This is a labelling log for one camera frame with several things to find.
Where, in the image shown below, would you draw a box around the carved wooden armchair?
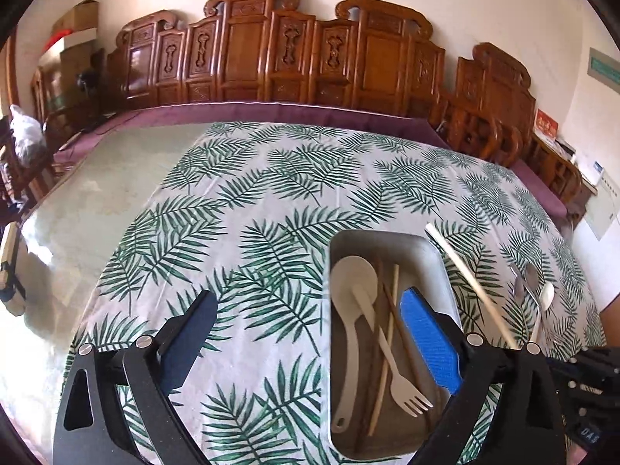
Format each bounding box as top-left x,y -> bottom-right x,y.
429,42 -> 536,168

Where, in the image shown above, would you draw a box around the carved wooden bench backrest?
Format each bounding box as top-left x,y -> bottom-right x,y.
107,0 -> 444,119

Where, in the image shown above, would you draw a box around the palm leaf tablecloth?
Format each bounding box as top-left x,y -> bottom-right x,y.
74,122 -> 605,464

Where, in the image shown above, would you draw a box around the small white soup spoon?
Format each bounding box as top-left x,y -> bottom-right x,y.
529,282 -> 555,342

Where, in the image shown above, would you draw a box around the green wall sign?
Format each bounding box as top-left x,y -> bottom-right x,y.
587,48 -> 620,93

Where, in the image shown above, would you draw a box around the large white plastic spoon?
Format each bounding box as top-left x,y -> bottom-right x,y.
330,255 -> 378,434

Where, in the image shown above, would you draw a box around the light wooden chopstick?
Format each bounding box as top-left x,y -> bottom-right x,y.
365,263 -> 401,438
425,224 -> 518,350

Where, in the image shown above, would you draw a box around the white plastic fork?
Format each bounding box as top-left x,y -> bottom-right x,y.
352,284 -> 433,418

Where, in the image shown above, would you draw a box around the grey metal tray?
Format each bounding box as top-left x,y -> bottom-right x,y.
329,230 -> 458,462

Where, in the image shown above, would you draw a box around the white plastic bag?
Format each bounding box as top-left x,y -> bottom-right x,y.
9,104 -> 46,168

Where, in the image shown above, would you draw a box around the dark brown wooden chopstick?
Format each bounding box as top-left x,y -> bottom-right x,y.
352,256 -> 440,460

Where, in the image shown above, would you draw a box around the stacked cardboard boxes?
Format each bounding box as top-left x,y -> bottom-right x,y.
37,0 -> 99,112

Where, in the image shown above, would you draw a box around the red gift box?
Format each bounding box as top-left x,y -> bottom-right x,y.
534,108 -> 559,142

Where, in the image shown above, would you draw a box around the white wall panel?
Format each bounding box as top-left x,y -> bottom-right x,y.
586,170 -> 620,240

